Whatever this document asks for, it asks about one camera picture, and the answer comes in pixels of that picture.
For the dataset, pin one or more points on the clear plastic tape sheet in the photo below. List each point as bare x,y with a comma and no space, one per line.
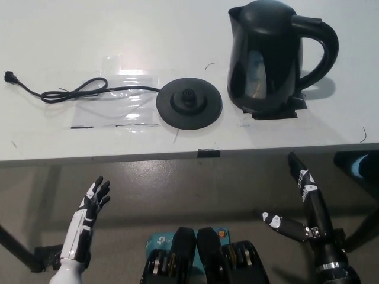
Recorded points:
124,114

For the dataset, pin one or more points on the black tape square patch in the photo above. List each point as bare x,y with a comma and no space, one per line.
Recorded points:
266,116

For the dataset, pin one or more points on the small black tape strip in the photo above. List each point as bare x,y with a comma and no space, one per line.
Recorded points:
208,153

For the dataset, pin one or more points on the black object with blue patch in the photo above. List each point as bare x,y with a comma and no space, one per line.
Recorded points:
359,168

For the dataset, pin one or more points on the round black kettle base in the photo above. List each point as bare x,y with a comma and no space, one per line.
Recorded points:
189,115

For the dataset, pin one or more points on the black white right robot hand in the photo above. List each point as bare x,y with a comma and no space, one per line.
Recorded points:
324,239

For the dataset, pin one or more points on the black table leg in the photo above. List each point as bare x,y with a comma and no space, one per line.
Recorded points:
14,245
367,225

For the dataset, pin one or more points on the teal router box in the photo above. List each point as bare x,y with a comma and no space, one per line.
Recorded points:
157,241

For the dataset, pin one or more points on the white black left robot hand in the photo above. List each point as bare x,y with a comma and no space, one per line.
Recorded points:
77,233

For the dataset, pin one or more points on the black electric kettle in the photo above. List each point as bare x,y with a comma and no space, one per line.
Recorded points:
263,59

